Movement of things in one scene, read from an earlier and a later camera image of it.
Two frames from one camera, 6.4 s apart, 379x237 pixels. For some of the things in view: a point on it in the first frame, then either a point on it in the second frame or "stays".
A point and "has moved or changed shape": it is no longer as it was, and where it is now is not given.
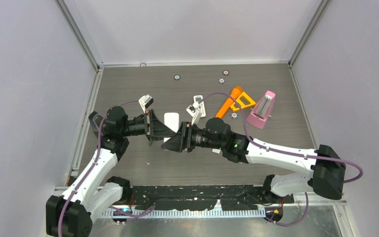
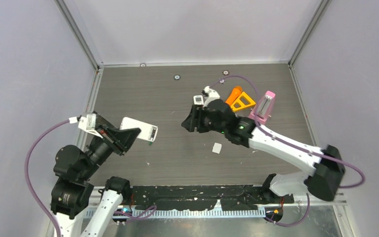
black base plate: x=231 y=198 stays
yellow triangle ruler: x=241 y=103 stays
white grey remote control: x=171 y=120 has moved or changed shape
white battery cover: x=217 y=151 stays
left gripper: x=154 y=128 to x=121 y=140
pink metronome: x=259 y=113 stays
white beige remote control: x=197 y=99 stays
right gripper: x=182 y=141 to x=190 y=123
